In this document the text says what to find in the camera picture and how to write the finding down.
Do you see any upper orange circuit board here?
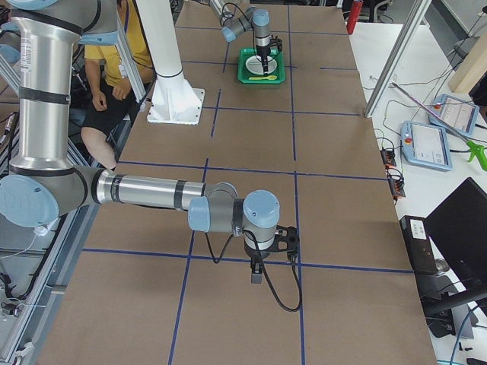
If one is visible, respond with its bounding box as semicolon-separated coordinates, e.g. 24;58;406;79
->
380;148;396;168

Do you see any long blue tape strip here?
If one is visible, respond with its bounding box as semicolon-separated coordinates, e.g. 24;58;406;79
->
286;5;306;364

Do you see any wooden board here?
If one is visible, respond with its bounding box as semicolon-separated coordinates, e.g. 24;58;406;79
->
448;33;487;94

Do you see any lower orange circuit board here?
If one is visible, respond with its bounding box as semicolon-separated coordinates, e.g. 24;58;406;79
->
387;173;406;200

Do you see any green plastic tray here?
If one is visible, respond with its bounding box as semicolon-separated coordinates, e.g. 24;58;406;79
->
237;48;285;84

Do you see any red fire extinguisher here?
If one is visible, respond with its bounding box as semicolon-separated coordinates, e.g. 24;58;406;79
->
346;0;363;35

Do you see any aluminium frame post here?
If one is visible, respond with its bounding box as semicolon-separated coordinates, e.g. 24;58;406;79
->
364;0;431;118

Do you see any green-handled reacher grabber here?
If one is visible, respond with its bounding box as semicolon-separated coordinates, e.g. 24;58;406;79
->
390;82;487;171

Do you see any person's hand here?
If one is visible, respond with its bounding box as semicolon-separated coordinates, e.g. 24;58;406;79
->
92;90;107;112

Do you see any black computer box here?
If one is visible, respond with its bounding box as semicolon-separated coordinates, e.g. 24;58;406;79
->
399;215;441;303

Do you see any crossing blue tape strip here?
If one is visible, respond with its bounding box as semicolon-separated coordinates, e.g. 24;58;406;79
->
81;248;414;274

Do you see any black monitor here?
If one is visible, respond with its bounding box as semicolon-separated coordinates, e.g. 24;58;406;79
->
425;177;486;288

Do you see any far blue teach pendant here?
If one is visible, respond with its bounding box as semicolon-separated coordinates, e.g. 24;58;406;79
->
430;94;479;137

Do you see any near blue teach pendant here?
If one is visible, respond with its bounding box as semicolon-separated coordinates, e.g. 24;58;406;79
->
401;121;453;171

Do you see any yellow-green plastic spoon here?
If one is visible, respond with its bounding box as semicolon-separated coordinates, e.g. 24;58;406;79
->
248;75;278;81

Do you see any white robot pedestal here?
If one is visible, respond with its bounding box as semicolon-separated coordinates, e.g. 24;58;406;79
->
136;0;205;125

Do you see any blue teach pendant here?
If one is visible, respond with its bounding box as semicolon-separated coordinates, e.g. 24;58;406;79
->
401;121;453;171
430;94;479;137

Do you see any white round plate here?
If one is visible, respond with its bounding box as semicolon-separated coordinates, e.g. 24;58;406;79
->
245;56;277;75

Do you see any orange circuit board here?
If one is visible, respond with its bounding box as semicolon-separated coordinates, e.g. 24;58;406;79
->
387;173;406;200
380;148;396;168

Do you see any person in yellow shirt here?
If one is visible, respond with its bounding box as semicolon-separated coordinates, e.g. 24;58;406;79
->
81;1;153;170

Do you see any blue cable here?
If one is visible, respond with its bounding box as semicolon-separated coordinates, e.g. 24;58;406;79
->
448;306;479;365

